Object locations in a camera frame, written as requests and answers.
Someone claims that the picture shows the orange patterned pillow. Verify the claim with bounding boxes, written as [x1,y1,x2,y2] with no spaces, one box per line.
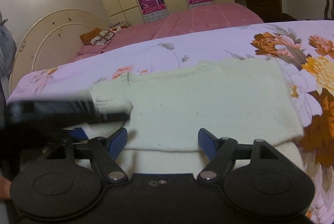
[80,27,122,46]

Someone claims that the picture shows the grey curtain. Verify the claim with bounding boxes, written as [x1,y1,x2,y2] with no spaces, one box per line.
[0,16,17,79]

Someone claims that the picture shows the dark wooden chair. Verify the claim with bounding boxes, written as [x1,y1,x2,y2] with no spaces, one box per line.
[324,0,334,20]

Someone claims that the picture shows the pink checked bed cover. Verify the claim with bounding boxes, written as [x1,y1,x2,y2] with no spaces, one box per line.
[71,3,263,62]

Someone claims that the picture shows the cream round headboard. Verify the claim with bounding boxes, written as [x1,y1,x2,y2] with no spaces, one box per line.
[9,9,108,101]

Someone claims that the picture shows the lilac floral bedsheet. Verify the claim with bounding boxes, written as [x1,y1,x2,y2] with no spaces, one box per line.
[9,20,333,223]

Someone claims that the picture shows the cream knit sweater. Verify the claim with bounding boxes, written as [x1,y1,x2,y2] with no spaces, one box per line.
[87,58,305,178]

